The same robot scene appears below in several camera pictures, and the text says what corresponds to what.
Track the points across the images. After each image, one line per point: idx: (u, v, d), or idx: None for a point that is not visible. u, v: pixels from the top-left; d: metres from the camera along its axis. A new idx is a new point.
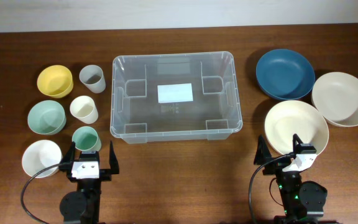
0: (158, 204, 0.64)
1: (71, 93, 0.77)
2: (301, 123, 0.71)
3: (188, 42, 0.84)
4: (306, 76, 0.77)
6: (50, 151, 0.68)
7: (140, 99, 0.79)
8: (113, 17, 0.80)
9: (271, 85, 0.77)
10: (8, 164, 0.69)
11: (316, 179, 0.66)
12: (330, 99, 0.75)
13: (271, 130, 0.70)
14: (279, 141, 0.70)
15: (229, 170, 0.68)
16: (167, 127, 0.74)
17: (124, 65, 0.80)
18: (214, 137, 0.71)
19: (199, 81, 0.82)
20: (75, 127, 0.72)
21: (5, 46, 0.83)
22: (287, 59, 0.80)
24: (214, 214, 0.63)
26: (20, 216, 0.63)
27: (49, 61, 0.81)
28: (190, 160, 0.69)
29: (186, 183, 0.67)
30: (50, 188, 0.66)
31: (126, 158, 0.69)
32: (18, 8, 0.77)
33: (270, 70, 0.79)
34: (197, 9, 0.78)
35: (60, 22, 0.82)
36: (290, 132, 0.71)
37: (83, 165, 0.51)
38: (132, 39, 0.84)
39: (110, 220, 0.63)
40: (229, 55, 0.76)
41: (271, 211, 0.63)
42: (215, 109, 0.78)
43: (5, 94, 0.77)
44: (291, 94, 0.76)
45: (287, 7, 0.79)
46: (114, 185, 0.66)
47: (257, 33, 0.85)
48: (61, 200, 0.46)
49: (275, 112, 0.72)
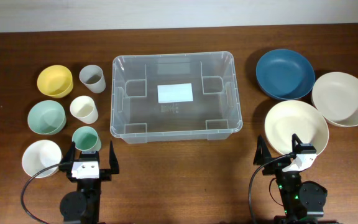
0: (158, 204, 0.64)
1: (72, 93, 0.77)
2: (301, 123, 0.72)
3: (188, 42, 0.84)
4: (306, 76, 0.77)
6: (50, 151, 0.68)
7: (140, 100, 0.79)
8: (113, 17, 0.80)
9: (271, 86, 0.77)
10: (8, 164, 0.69)
11: (316, 179, 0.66)
12: (330, 99, 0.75)
13: (271, 130, 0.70)
14: (279, 141, 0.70)
15: (229, 170, 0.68)
16: (167, 127, 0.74)
17: (124, 65, 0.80)
18: (214, 137, 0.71)
19: (199, 81, 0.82)
20: (75, 127, 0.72)
21: (5, 46, 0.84)
22: (287, 59, 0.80)
24: (214, 214, 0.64)
26: (20, 216, 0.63)
27: (49, 61, 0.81)
28: (190, 160, 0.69)
29: (186, 183, 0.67)
30: (50, 188, 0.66)
31: (126, 158, 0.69)
32: (18, 8, 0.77)
33: (270, 70, 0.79)
34: (197, 9, 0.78)
35: (60, 22, 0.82)
36: (291, 132, 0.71)
37: (83, 165, 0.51)
38: (132, 39, 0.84)
39: (110, 220, 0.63)
40: (229, 55, 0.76)
41: (271, 211, 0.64)
42: (215, 109, 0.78)
43: (5, 94, 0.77)
44: (291, 94, 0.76)
45: (286, 7, 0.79)
46: (114, 185, 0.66)
47: (257, 33, 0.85)
48: (61, 200, 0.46)
49: (275, 112, 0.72)
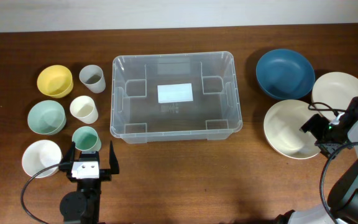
0: (158, 204, 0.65)
1: (72, 93, 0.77)
2: (299, 122, 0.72)
3: (188, 42, 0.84)
4: (306, 77, 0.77)
6: (50, 151, 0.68)
7: (140, 99, 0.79)
8: (112, 17, 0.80)
9: (271, 85, 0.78)
10: (7, 164, 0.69)
11: (316, 180, 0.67)
12: (330, 99, 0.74)
13: (270, 130, 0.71)
14: (279, 140, 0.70)
15: (229, 170, 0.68)
16: (167, 127, 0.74)
17: (124, 65, 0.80)
18: (215, 137, 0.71)
19: (199, 81, 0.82)
20: (75, 127, 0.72)
21: (5, 45, 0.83)
22: (288, 58, 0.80)
24: (214, 214, 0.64)
26: (20, 216, 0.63)
27: (49, 61, 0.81)
28: (190, 160, 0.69)
29: (186, 183, 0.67)
30: (50, 188, 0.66)
31: (126, 158, 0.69)
32: (17, 8, 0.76)
33: (270, 70, 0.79)
34: (197, 8, 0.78)
35: (59, 22, 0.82)
36: (289, 132, 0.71)
37: (83, 165, 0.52)
38: (132, 39, 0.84)
39: (110, 220, 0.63)
40: (229, 55, 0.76)
41: (271, 211, 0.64)
42: (215, 109, 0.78)
43: (4, 94, 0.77)
44: (292, 94, 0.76)
45: (286, 7, 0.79)
46: (114, 185, 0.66)
47: (257, 33, 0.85)
48: (61, 200, 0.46)
49: (273, 112, 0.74)
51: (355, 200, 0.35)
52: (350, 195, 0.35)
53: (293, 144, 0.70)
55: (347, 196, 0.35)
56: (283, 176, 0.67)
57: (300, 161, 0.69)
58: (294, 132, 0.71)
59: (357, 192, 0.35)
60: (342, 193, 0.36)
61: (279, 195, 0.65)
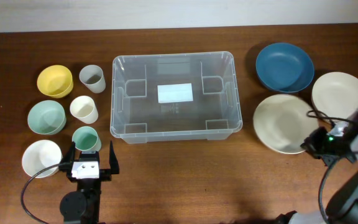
0: (158, 204, 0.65)
1: (72, 93, 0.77)
2: (293, 116, 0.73)
3: (188, 42, 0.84)
4: (306, 70, 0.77)
6: (50, 151, 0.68)
7: (139, 99, 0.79)
8: (112, 17, 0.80)
9: (271, 79, 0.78)
10: (7, 164, 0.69)
11: (316, 179, 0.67)
12: (330, 99, 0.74)
13: (262, 126, 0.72)
14: (268, 134, 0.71)
15: (229, 170, 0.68)
16: (167, 127, 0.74)
17: (124, 65, 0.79)
18: (215, 137, 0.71)
19: (199, 81, 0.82)
20: (75, 127, 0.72)
21: (5, 46, 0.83)
22: (283, 53, 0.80)
24: (214, 214, 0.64)
26: (20, 217, 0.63)
27: (49, 61, 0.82)
28: (190, 160, 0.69)
29: (187, 183, 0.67)
30: (50, 188, 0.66)
31: (126, 157, 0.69)
32: (17, 8, 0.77)
33: (270, 64, 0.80)
34: (197, 9, 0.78)
35: (59, 22, 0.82)
36: (281, 126, 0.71)
37: (83, 165, 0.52)
38: (132, 39, 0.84)
39: (110, 221, 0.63)
40: (229, 55, 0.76)
41: (271, 211, 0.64)
42: (215, 109, 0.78)
43: (4, 94, 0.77)
44: (292, 88, 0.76)
45: (286, 7, 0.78)
46: (114, 185, 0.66)
47: (257, 33, 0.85)
48: (61, 200, 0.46)
49: (265, 107, 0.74)
51: (354, 211, 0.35)
52: (349, 205, 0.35)
53: (285, 139, 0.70)
55: (346, 206, 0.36)
56: (283, 176, 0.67)
57: (300, 161, 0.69)
58: (285, 127, 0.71)
59: (357, 203, 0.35)
60: (342, 202, 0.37)
61: (279, 194, 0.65)
